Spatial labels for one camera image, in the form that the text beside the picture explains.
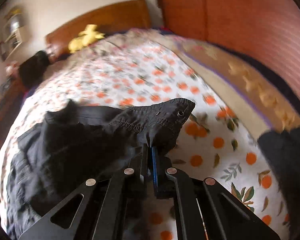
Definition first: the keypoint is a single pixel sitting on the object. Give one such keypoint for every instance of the yellow Pikachu plush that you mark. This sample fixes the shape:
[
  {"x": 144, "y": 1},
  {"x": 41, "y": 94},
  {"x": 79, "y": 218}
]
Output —
[{"x": 85, "y": 38}]

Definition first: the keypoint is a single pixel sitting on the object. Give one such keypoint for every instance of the wooden desk cabinet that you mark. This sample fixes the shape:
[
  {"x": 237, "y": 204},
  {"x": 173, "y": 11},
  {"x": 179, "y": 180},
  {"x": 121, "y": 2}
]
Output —
[{"x": 10, "y": 104}]

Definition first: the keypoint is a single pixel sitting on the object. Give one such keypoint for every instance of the wooden louvered wardrobe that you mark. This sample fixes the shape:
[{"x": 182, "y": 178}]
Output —
[{"x": 267, "y": 30}]

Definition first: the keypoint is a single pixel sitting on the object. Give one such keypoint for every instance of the white wall shelf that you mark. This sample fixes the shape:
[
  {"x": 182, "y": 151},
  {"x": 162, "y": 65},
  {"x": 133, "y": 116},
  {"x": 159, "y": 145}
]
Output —
[{"x": 14, "y": 33}]

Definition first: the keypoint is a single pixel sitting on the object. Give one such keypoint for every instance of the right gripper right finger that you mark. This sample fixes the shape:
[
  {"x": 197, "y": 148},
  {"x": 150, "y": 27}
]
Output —
[{"x": 204, "y": 209}]

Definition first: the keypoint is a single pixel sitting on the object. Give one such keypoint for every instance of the black jacket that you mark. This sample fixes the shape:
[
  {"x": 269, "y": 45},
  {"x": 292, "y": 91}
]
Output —
[{"x": 78, "y": 143}]

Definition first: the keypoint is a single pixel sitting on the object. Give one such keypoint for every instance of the black backpack on chair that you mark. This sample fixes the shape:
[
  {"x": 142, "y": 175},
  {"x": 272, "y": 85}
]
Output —
[{"x": 32, "y": 70}]

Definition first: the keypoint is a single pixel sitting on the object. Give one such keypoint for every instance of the wooden headboard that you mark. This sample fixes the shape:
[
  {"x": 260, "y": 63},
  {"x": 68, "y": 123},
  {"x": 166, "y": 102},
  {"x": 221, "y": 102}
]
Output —
[{"x": 109, "y": 19}]

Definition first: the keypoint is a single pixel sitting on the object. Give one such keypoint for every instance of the floral quilt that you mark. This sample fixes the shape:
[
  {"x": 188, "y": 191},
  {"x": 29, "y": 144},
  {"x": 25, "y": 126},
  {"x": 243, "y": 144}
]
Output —
[{"x": 145, "y": 67}]

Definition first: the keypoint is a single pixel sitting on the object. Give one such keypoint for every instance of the dark folded clothes pile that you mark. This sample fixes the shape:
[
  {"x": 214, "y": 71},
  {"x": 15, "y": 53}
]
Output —
[{"x": 282, "y": 152}]

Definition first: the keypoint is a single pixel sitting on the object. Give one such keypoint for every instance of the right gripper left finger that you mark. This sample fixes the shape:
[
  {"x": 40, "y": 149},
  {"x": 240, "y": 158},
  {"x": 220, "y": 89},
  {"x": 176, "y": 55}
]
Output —
[{"x": 97, "y": 208}]

